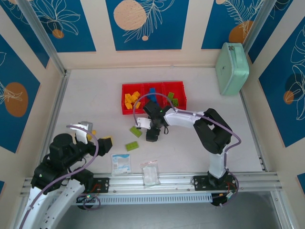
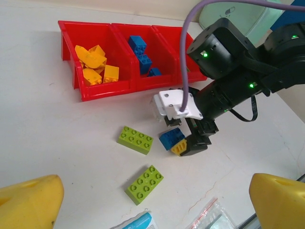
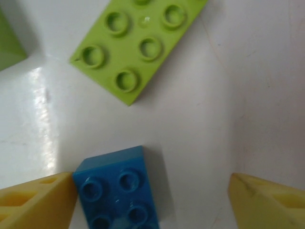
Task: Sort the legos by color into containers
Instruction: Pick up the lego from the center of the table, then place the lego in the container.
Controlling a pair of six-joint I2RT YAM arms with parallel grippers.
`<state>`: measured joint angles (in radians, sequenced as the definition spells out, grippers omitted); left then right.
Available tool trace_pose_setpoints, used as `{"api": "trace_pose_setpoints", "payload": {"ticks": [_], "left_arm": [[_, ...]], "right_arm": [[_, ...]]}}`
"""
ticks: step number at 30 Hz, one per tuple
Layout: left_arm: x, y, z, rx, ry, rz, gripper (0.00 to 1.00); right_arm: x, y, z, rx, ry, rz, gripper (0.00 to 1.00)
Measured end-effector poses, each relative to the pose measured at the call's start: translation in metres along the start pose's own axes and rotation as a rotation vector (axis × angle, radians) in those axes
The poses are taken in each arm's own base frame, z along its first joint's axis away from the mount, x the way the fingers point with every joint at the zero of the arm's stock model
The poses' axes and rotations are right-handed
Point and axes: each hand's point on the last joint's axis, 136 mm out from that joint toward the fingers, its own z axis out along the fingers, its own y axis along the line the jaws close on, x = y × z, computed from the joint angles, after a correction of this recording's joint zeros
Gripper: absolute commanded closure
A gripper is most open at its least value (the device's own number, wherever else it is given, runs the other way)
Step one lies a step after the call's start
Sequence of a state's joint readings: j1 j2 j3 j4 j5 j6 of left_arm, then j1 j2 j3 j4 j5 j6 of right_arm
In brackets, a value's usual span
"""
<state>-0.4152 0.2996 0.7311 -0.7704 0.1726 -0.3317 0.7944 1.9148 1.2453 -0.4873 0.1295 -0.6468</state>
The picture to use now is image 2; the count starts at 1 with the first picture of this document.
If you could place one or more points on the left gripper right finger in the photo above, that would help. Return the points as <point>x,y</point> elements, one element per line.
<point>278,205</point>

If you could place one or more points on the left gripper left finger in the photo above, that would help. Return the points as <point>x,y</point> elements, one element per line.
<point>28,205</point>

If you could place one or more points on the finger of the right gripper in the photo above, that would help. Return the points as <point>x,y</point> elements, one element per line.
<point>195,144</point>
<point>172,123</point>

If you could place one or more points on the small blue lego brick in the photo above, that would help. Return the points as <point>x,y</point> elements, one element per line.
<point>170,139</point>

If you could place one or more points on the yellow lego brick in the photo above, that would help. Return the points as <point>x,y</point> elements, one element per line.
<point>94,59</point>
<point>81,51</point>
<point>97,49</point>
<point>91,76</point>
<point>111,73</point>

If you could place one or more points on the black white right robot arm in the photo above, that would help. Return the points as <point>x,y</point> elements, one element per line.
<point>286,47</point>

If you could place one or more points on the mint green case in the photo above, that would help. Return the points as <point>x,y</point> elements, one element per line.
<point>252,21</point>

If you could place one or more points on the green lego brick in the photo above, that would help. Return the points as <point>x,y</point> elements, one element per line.
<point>144,186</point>
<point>134,140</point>

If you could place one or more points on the red plastic bin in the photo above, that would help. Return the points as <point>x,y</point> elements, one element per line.
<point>171,38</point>
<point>95,93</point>
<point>155,82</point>

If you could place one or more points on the clear zip bag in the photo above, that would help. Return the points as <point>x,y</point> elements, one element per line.
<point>212,217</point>

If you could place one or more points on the blue white plastic packet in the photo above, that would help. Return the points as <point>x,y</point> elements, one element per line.
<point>140,221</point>

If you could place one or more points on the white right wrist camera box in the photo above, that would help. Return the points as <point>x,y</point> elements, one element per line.
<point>176,102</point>

